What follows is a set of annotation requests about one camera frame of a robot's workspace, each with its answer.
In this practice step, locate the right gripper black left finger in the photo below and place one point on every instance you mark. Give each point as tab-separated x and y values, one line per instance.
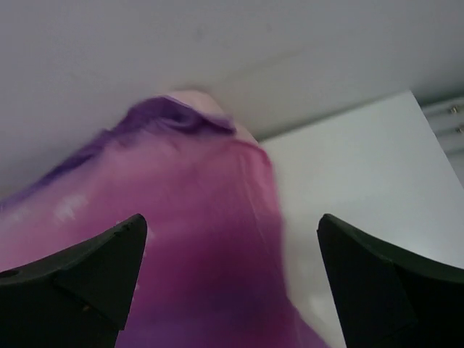
78	297

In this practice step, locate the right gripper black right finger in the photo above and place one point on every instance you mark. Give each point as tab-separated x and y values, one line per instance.
387	296

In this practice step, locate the aluminium frame rail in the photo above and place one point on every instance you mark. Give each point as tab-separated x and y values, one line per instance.
446	121

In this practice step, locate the pink purple pillowcase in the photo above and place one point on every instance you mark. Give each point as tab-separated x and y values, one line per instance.
212	272

